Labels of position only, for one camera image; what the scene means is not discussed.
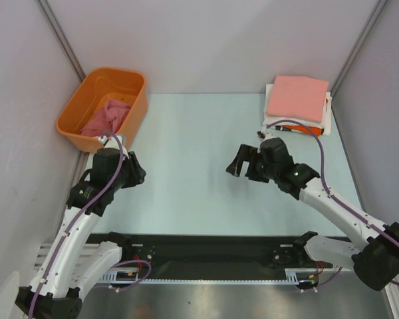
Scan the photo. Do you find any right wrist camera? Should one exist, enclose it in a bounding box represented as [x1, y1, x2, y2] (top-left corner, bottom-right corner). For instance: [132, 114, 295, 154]
[259, 135, 295, 171]

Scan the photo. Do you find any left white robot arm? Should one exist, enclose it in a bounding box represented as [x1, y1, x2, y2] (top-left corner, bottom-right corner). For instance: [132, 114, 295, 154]
[15, 148, 146, 318]

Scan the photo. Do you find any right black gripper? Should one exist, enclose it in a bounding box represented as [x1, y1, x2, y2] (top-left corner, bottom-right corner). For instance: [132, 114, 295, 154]
[226, 144, 279, 183]

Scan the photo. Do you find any aluminium frame rail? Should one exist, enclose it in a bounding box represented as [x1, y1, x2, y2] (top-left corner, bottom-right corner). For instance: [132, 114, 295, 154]
[33, 243, 99, 271]

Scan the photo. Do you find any light pink t-shirt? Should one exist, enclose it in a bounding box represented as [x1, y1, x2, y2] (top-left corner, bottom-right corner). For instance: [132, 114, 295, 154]
[266, 75, 329, 124]

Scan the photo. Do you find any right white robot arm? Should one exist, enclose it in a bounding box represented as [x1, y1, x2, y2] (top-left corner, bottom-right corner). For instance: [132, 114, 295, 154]
[226, 138, 399, 291]

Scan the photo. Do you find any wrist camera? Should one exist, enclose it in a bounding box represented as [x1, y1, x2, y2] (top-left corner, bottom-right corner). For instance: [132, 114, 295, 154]
[90, 134, 127, 185]
[259, 135, 295, 171]

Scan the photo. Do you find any white slotted cable duct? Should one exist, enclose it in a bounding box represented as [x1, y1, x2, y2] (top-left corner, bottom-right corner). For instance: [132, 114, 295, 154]
[96, 267, 343, 285]

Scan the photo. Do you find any dark pink t-shirt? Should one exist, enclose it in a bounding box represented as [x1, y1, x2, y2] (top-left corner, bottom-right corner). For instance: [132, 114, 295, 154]
[79, 99, 131, 137]

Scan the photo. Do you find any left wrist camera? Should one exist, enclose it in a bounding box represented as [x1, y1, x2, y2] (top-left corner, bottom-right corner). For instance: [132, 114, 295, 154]
[90, 134, 127, 185]

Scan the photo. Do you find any orange plastic basket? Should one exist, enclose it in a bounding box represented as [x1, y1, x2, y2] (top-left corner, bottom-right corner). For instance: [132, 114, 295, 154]
[56, 67, 148, 153]

